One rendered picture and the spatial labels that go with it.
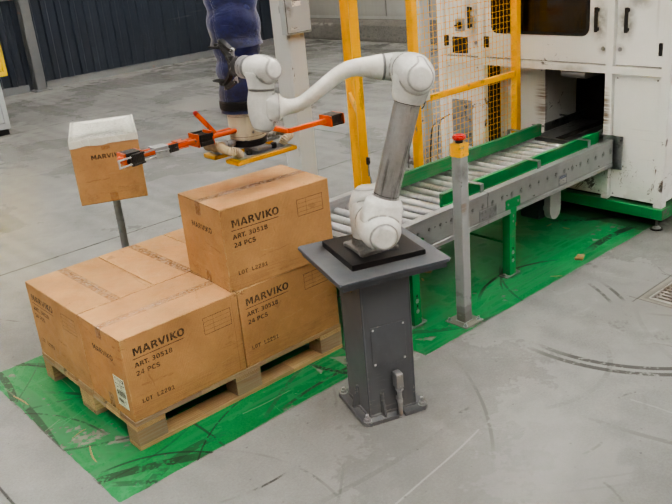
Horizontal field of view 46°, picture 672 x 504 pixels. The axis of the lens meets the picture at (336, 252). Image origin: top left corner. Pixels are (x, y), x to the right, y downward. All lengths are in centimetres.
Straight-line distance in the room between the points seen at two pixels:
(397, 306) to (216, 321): 83
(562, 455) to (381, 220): 121
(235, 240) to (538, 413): 154
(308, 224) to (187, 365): 87
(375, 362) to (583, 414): 93
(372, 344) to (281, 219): 75
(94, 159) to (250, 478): 239
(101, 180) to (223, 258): 160
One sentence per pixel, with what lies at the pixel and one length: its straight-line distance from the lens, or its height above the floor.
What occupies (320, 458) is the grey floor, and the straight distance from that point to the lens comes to 345.
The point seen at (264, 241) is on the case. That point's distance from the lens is 371.
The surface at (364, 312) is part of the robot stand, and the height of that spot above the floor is 54.
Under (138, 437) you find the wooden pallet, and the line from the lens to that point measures 367.
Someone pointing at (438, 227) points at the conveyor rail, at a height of 51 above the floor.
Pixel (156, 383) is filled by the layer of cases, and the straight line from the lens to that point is 360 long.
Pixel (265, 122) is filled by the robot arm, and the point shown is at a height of 138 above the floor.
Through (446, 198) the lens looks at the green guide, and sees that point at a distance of 450.
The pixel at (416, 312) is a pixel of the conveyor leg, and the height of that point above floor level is 8.
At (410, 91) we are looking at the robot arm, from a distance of 297.
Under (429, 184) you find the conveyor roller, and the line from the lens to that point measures 495.
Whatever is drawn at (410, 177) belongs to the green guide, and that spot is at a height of 60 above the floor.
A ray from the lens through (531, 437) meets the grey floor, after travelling 353.
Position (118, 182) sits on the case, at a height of 73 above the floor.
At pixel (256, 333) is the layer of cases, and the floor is 30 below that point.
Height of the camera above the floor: 203
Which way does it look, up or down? 22 degrees down
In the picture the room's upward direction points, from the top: 5 degrees counter-clockwise
